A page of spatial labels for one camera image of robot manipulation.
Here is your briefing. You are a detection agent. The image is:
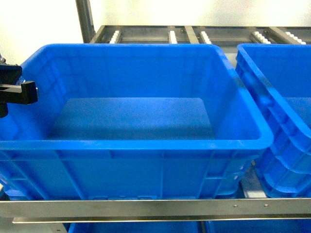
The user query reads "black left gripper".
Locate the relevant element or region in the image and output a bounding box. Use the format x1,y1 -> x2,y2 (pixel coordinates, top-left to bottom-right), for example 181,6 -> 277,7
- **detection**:
0,64 -> 38,118

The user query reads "large blue plastic crate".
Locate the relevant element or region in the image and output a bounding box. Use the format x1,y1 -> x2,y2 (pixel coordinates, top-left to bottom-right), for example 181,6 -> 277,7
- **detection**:
0,44 -> 274,200

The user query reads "metal roller rack shelf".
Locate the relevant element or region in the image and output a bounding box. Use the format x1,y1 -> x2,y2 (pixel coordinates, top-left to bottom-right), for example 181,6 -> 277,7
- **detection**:
0,0 -> 311,233

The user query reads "lower blue plastic crate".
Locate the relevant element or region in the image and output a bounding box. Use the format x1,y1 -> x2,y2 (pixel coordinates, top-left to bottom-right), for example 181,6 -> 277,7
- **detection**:
69,221 -> 202,233

